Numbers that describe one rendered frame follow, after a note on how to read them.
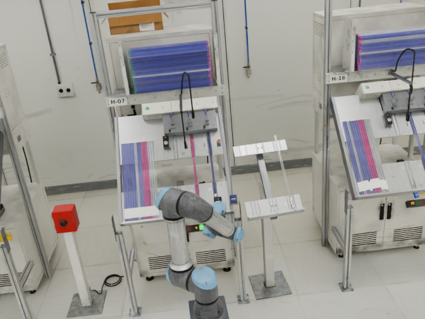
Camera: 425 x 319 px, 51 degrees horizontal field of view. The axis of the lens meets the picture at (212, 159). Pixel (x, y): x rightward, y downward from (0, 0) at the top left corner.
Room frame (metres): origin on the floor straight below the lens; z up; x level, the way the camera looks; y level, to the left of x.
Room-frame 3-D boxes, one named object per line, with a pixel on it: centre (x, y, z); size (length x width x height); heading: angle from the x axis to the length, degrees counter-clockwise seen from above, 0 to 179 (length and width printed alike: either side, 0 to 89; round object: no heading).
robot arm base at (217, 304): (1.72, 0.09, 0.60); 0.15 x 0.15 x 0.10
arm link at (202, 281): (1.72, 0.10, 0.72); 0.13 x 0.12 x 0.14; 53
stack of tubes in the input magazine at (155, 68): (2.87, 0.21, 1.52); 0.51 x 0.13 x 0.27; 92
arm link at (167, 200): (1.80, 0.20, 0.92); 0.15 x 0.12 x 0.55; 53
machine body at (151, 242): (2.99, 0.27, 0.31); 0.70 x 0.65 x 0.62; 92
